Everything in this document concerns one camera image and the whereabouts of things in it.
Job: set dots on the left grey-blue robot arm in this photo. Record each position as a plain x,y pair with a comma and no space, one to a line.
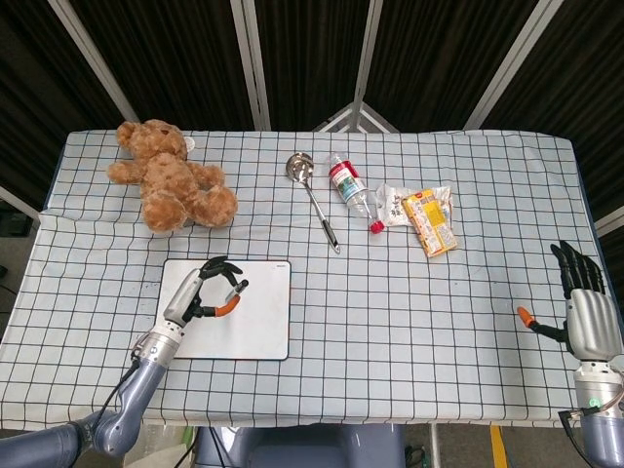
136,385

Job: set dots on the clear bottle with red cap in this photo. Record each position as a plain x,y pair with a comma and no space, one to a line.
347,183

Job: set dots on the white dry-erase board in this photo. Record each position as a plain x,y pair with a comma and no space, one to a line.
263,322

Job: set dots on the yellow snack package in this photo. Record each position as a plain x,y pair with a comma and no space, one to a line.
431,219

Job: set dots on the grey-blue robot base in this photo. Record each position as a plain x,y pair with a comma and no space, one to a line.
302,446

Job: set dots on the white triangular partition foot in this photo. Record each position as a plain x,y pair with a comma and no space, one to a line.
358,117

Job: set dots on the brown plush teddy bear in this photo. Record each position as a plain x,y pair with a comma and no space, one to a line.
166,180

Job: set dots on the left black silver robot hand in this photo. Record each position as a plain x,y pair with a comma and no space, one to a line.
183,297

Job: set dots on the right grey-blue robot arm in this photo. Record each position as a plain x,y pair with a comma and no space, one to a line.
602,434

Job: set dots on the white crumpled snack bag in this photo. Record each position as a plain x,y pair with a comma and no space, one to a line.
390,205

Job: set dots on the white black grid tablecloth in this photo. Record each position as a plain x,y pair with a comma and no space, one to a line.
390,317

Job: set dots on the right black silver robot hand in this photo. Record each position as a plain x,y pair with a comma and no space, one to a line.
592,324

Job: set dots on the white metal partition post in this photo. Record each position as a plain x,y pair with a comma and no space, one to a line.
507,63
251,63
366,49
92,58

